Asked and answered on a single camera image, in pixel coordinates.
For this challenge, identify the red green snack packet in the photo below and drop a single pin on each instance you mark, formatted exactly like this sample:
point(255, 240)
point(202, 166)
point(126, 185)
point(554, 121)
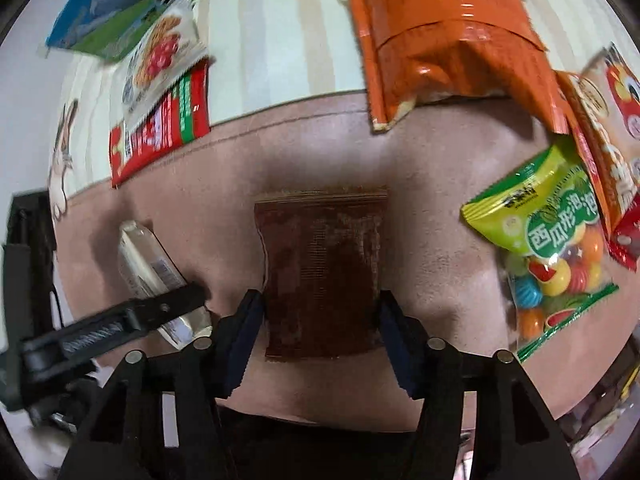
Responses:
point(165, 125)

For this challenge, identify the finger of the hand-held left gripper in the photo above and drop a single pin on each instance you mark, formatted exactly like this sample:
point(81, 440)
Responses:
point(165, 306)

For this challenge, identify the clear white snack packet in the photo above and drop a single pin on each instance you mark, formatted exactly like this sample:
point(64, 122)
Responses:
point(142, 260)

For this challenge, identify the blue cardboard box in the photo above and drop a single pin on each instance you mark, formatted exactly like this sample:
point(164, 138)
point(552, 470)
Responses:
point(100, 5)

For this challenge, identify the white fruit print packet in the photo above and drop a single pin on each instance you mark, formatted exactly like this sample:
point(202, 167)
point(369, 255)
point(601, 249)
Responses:
point(160, 55)

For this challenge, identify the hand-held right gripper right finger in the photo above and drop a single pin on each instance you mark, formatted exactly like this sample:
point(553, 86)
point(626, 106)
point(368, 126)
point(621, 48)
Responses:
point(400, 347)

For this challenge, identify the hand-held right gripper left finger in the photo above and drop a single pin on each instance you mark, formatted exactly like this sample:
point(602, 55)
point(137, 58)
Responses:
point(245, 342)

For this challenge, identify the beige red cartoon snack bag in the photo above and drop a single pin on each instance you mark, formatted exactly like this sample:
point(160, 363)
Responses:
point(610, 125)

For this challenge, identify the orange snack bag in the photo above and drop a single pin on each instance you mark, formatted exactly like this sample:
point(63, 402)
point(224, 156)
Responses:
point(440, 60)

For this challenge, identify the brown snack packet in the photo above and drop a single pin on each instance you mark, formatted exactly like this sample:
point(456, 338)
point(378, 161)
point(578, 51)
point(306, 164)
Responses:
point(320, 270)

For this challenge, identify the green candy ball bag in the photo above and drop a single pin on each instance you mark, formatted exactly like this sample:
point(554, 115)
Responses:
point(545, 220)

